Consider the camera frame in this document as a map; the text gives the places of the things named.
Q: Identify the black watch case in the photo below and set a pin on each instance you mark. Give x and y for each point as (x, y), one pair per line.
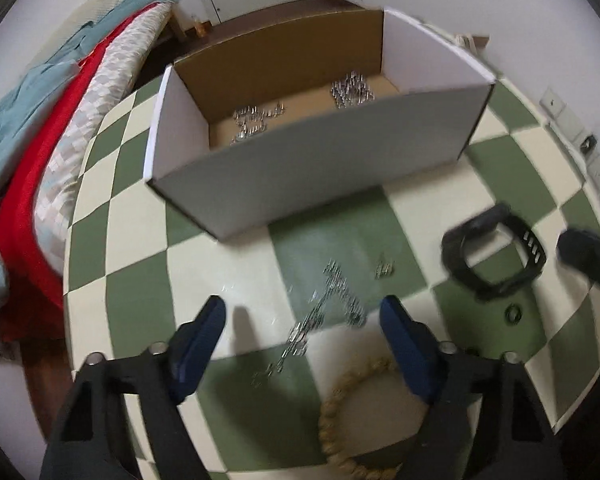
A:
(460, 265)

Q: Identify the red blanket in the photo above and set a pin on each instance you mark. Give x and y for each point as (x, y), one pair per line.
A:
(25, 200)

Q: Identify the wooden bed frame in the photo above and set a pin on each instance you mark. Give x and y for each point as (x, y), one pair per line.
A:
(192, 27)

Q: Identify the grey white patterned quilt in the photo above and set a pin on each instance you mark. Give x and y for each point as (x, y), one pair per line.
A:
(95, 110)

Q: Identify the heap of silver findings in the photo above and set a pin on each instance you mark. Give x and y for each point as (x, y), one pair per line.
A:
(252, 121)
(351, 90)

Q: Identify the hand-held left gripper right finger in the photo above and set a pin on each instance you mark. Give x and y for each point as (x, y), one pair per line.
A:
(405, 345)

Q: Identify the green cream checkered tablecloth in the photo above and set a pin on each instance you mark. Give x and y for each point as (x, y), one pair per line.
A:
(130, 260)

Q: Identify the white cardboard box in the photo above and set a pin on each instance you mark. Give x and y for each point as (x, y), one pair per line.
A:
(305, 170)

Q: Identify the pile of silver earring pieces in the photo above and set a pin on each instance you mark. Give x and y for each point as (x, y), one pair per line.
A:
(330, 300)

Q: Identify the small cluster of silver clasps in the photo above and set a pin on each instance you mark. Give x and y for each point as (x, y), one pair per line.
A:
(385, 268)

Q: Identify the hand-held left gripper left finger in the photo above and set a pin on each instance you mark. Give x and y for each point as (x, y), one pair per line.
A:
(202, 340)

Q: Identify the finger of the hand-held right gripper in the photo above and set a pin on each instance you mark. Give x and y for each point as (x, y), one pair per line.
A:
(590, 257)

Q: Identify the wall socket with black plug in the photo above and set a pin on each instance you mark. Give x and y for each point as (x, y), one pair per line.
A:
(577, 135)

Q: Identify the white wall switch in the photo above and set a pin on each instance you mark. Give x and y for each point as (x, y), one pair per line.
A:
(552, 103)

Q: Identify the folded blankets pile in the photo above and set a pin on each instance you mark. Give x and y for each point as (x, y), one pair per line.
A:
(35, 105)

